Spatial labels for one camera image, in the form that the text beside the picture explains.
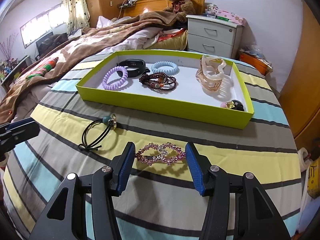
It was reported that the pink rhinestone hair clip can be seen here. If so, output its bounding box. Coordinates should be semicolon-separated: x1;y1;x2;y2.
135;142;186;166

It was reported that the purple spiral hair tie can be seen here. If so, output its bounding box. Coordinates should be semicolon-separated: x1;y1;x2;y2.
101;65;129;91

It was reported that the brown beaded bracelet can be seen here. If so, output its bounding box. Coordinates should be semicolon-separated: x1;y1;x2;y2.
138;71;178;92

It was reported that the translucent pink hair claw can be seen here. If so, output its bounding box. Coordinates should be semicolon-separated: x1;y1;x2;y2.
195;55;227;92

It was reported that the light blue spiral hair tie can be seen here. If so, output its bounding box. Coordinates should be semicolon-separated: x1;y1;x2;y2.
151;61;180;75

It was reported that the brown fleece blanket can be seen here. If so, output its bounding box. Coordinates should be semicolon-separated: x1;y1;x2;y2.
1;11;177;124

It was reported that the striped table cloth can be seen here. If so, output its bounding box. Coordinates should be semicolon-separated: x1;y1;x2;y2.
1;56;302;239

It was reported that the lime green tray box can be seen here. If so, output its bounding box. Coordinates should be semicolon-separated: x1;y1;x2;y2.
76;50;254;129

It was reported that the orange storage box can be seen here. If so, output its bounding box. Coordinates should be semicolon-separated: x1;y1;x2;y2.
239;45;273;76

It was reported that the wooden wardrobe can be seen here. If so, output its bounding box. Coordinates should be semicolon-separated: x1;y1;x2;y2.
279;2;319;151

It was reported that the yellow pillow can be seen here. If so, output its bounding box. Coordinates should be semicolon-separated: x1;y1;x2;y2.
143;28;188;50

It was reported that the grey drawer nightstand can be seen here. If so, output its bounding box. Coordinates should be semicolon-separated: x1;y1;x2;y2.
187;15;244;59

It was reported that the dotted curtain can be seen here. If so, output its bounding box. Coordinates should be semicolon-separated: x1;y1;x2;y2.
62;0;90;35

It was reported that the pink floral box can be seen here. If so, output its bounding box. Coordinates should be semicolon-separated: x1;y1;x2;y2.
204;4;247;26

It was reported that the wooden headboard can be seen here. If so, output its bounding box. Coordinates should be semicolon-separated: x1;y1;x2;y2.
122;0;205;17

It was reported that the brown teddy bear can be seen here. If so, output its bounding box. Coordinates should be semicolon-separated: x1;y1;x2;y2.
163;0;196;23

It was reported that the black hair tie teal bead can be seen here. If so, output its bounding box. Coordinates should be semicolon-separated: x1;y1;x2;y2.
77;113;118;152

